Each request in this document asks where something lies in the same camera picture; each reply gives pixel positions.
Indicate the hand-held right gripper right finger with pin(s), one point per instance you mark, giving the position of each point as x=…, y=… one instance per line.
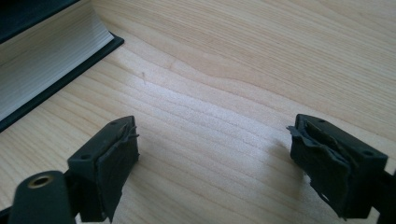
x=336, y=168

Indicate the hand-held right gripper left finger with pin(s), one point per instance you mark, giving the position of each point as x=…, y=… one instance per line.
x=102, y=168

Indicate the black hardcover book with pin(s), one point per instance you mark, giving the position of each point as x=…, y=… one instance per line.
x=46, y=59

